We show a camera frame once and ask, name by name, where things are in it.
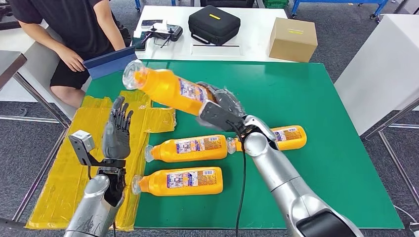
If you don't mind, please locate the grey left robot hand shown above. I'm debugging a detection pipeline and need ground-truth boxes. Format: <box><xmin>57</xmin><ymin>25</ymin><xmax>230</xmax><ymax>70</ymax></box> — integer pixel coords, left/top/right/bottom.
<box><xmin>101</xmin><ymin>96</ymin><xmax>134</xmax><ymax>160</ymax></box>

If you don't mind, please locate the person's right hand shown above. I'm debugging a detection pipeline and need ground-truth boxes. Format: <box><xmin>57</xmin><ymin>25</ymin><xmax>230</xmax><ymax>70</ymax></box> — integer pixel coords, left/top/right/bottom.
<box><xmin>56</xmin><ymin>45</ymin><xmax>86</xmax><ymax>73</ymax></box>

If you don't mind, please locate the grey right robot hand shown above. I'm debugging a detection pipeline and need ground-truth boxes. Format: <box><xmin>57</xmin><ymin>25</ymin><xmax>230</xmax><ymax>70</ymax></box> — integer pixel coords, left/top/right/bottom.
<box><xmin>195</xmin><ymin>81</ymin><xmax>246</xmax><ymax>130</ymax></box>

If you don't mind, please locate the orange plastic bottle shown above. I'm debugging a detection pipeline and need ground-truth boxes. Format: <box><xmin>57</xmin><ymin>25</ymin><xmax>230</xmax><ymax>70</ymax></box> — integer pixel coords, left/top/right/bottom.
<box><xmin>144</xmin><ymin>134</ymin><xmax>228</xmax><ymax>163</ymax></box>
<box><xmin>226</xmin><ymin>125</ymin><xmax>308</xmax><ymax>155</ymax></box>
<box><xmin>131</xmin><ymin>166</ymin><xmax>224</xmax><ymax>197</ymax></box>
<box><xmin>122</xmin><ymin>59</ymin><xmax>217</xmax><ymax>117</ymax></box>

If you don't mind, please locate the person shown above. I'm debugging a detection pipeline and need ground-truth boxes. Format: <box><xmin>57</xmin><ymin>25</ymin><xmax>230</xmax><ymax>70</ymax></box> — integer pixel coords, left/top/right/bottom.
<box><xmin>8</xmin><ymin>0</ymin><xmax>131</xmax><ymax>109</ymax></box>

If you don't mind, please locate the white and grey desk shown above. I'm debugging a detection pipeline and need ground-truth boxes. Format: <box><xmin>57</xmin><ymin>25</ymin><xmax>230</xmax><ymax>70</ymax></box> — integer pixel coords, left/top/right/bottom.
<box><xmin>0</xmin><ymin>26</ymin><xmax>83</xmax><ymax>120</ymax></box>

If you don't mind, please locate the blue tablet case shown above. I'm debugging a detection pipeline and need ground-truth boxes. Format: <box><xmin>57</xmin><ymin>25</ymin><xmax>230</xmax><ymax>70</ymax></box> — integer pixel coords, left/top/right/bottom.
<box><xmin>82</xmin><ymin>45</ymin><xmax>138</xmax><ymax>80</ymax></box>

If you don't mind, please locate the dark grey side table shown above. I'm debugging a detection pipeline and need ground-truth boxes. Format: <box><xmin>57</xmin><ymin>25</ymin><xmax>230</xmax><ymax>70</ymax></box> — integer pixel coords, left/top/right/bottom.
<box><xmin>0</xmin><ymin>50</ymin><xmax>71</xmax><ymax>128</ymax></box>

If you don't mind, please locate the yellow taped cardboard sheet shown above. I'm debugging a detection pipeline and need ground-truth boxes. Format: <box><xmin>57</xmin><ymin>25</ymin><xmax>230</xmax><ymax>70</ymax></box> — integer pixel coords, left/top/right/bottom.
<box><xmin>25</xmin><ymin>89</ymin><xmax>176</xmax><ymax>232</ymax></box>

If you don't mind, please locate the green table mat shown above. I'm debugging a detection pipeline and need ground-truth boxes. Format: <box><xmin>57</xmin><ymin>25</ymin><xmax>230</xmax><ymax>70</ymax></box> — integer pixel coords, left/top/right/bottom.
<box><xmin>84</xmin><ymin>59</ymin><xmax>405</xmax><ymax>230</ymax></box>

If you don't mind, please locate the black carrying case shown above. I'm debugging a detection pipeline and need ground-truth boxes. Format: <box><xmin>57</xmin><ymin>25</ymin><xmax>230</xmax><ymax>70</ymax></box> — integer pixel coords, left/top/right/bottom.
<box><xmin>188</xmin><ymin>4</ymin><xmax>241</xmax><ymax>46</ymax></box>

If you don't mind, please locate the dark tablet device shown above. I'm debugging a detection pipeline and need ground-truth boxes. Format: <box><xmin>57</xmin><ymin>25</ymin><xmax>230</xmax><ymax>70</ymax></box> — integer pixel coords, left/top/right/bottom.
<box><xmin>132</xmin><ymin>31</ymin><xmax>148</xmax><ymax>52</ymax></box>

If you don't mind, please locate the black moulded tray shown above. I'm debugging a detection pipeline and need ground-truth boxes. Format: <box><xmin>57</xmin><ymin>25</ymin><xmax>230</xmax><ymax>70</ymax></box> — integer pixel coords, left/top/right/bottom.
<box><xmin>0</xmin><ymin>4</ymin><xmax>20</xmax><ymax>31</ymax></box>

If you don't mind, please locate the black remote controller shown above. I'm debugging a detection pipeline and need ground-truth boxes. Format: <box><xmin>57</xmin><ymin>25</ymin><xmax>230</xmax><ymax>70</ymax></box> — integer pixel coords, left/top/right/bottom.
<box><xmin>141</xmin><ymin>24</ymin><xmax>184</xmax><ymax>49</ymax></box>

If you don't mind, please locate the brown cardboard box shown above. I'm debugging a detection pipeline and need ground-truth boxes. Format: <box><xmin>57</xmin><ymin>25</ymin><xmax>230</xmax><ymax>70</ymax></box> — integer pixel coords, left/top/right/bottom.
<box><xmin>268</xmin><ymin>17</ymin><xmax>319</xmax><ymax>63</ymax></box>

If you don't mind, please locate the black crate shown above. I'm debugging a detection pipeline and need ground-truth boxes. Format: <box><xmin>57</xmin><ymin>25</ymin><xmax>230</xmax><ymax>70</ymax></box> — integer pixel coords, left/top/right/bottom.
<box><xmin>200</xmin><ymin>0</ymin><xmax>256</xmax><ymax>8</ymax></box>

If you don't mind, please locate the green plastic crate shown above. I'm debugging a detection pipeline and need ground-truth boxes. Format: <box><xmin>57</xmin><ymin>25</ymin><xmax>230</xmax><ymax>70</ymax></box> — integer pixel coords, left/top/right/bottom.
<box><xmin>261</xmin><ymin>0</ymin><xmax>290</xmax><ymax>9</ymax></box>

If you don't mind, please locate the white side table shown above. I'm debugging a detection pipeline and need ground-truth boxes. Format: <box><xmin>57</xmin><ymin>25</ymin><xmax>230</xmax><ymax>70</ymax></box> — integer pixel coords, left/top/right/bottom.
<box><xmin>334</xmin><ymin>13</ymin><xmax>419</xmax><ymax>136</ymax></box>

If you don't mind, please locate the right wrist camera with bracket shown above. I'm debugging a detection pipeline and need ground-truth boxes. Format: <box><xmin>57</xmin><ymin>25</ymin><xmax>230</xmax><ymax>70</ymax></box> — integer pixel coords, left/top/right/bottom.
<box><xmin>199</xmin><ymin>99</ymin><xmax>246</xmax><ymax>133</ymax></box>

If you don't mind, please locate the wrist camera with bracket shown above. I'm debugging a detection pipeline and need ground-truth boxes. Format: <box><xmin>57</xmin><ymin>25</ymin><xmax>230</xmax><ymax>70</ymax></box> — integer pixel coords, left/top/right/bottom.
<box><xmin>68</xmin><ymin>129</ymin><xmax>126</xmax><ymax>168</ymax></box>
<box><xmin>199</xmin><ymin>99</ymin><xmax>246</xmax><ymax>133</ymax></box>

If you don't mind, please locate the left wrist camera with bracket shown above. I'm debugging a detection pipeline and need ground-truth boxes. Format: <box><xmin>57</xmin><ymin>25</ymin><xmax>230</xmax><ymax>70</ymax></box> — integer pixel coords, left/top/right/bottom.
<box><xmin>68</xmin><ymin>129</ymin><xmax>126</xmax><ymax>168</ymax></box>

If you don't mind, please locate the grey metal table rail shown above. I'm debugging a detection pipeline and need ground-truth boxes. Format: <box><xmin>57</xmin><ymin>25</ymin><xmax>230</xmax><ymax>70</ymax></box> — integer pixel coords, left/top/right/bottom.
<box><xmin>11</xmin><ymin>127</ymin><xmax>69</xmax><ymax>223</ymax></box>

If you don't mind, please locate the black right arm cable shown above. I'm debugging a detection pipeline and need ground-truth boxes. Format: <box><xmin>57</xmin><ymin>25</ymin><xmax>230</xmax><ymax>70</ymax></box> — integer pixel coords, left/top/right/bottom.
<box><xmin>226</xmin><ymin>121</ymin><xmax>247</xmax><ymax>237</ymax></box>

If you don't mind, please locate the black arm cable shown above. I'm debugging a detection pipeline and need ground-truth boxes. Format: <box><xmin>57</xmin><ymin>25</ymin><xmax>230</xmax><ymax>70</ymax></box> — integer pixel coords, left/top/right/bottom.
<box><xmin>226</xmin><ymin>121</ymin><xmax>247</xmax><ymax>237</ymax></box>
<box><xmin>85</xmin><ymin>165</ymin><xmax>118</xmax><ymax>237</ymax></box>

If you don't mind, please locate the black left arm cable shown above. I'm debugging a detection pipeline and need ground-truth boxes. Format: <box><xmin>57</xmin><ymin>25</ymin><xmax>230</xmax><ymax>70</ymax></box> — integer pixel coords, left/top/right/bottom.
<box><xmin>85</xmin><ymin>165</ymin><xmax>118</xmax><ymax>237</ymax></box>

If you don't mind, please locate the blue metal cart frame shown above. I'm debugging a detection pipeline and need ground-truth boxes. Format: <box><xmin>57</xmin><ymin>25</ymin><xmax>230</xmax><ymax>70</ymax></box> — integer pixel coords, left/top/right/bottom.
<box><xmin>291</xmin><ymin>0</ymin><xmax>390</xmax><ymax>19</ymax></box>

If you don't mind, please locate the grey metal leg frame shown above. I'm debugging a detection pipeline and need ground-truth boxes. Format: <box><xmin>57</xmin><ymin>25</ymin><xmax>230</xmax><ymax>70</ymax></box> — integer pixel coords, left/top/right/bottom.
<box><xmin>361</xmin><ymin>96</ymin><xmax>419</xmax><ymax>205</ymax></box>

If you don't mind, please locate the white cable with plug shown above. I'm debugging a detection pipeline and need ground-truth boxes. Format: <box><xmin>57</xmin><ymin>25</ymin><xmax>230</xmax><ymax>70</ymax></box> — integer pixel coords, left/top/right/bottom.
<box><xmin>392</xmin><ymin>204</ymin><xmax>419</xmax><ymax>236</ymax></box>

